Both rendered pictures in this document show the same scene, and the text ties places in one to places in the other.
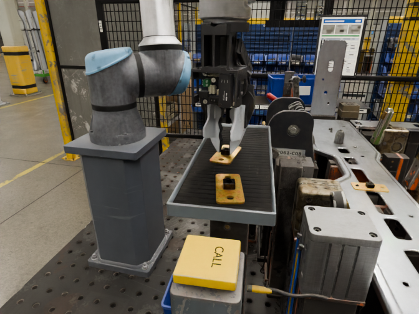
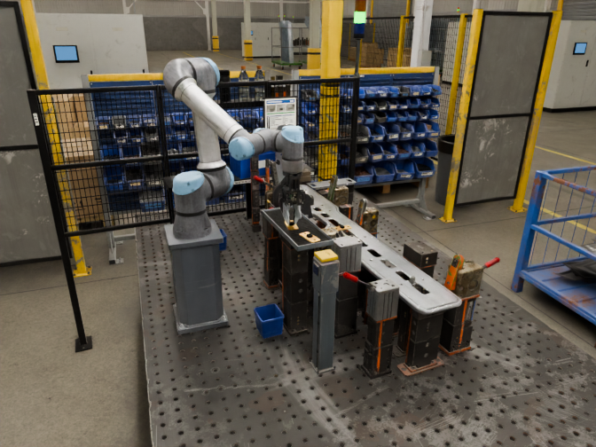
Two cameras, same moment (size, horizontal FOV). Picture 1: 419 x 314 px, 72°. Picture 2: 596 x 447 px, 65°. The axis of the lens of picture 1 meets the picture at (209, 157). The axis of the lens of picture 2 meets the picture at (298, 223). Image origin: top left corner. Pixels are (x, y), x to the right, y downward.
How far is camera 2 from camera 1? 1.31 m
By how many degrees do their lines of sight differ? 31
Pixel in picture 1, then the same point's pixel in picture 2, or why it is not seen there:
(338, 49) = not seen: hidden behind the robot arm
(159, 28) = (215, 157)
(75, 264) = (167, 338)
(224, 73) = (300, 192)
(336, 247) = (348, 249)
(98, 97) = (190, 207)
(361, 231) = (355, 241)
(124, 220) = (210, 287)
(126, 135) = (207, 229)
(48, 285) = (163, 351)
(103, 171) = (196, 256)
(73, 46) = not seen: outside the picture
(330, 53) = not seen: hidden behind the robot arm
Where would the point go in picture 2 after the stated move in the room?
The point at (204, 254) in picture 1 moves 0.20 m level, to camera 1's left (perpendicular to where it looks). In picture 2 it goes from (325, 254) to (272, 270)
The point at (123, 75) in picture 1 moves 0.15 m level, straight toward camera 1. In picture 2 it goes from (204, 191) to (231, 199)
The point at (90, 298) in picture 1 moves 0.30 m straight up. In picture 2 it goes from (202, 346) to (197, 278)
